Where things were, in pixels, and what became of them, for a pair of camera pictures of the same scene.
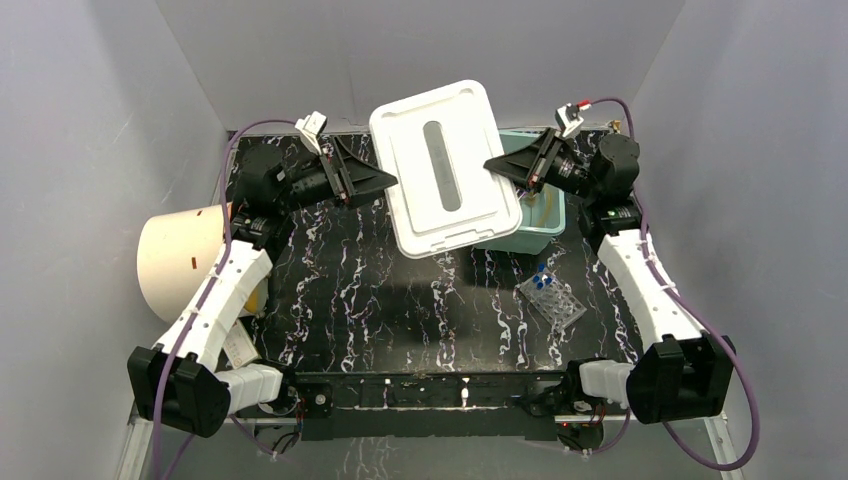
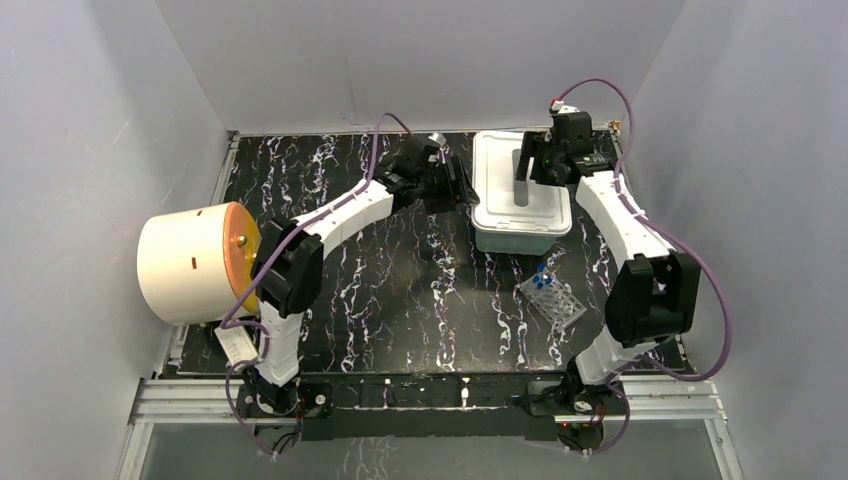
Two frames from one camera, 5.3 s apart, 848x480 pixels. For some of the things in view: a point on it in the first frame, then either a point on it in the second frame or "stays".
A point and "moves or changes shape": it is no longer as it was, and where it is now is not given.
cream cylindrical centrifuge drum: (176, 253) stays
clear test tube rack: (557, 306) stays
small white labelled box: (239, 347) stays
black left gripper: (338, 176) to (448, 182)
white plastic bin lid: (436, 146) moves or changes shape
